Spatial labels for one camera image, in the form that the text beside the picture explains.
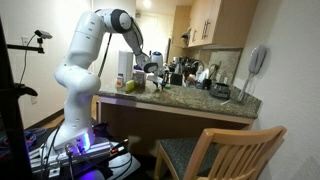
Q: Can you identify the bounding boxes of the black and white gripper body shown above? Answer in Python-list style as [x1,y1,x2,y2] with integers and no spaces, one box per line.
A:
[147,67,169,86]

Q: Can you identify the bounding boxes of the green handled spoon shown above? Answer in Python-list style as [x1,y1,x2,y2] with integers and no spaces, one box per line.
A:
[164,84,171,89]

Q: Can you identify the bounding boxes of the white bottle orange label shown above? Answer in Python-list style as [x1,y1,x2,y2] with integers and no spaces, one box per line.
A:
[116,73,124,87]

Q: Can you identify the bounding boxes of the yellow sticky note pad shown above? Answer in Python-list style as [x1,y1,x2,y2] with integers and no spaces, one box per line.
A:
[125,80,135,92]

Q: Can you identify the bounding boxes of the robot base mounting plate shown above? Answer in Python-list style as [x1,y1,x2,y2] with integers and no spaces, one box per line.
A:
[29,139,114,178]

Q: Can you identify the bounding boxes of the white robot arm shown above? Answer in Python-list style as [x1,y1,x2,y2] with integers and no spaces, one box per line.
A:
[46,9,166,150]

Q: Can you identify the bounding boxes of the clear jar purple lid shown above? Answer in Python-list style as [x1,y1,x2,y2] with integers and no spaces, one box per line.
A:
[133,66,145,87]

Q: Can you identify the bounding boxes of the white paper towel roll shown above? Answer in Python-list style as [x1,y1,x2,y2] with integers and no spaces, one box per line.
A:
[118,51,133,82]

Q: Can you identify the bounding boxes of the black toaster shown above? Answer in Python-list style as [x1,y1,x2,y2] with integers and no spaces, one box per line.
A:
[209,83,231,99]

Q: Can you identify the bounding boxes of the upper wooden cabinets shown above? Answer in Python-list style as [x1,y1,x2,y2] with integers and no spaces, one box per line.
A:
[171,0,258,48]

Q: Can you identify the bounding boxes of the wooden chair grey cushion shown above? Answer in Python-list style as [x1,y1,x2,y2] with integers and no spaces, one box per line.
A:
[154,126,287,180]

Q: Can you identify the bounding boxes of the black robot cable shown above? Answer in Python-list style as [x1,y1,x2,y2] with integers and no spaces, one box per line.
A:
[97,32,113,78]

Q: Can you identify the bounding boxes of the white wall telephone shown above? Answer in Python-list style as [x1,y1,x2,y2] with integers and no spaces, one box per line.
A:
[238,45,267,102]

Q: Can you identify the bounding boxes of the small camera on arm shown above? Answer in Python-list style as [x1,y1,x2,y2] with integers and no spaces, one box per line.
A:
[34,30,53,39]

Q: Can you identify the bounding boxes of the blue cable coil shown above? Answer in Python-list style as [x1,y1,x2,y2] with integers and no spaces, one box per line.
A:
[0,127,48,158]

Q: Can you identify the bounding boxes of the black camera stand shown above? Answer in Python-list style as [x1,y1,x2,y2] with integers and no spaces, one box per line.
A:
[0,20,36,180]

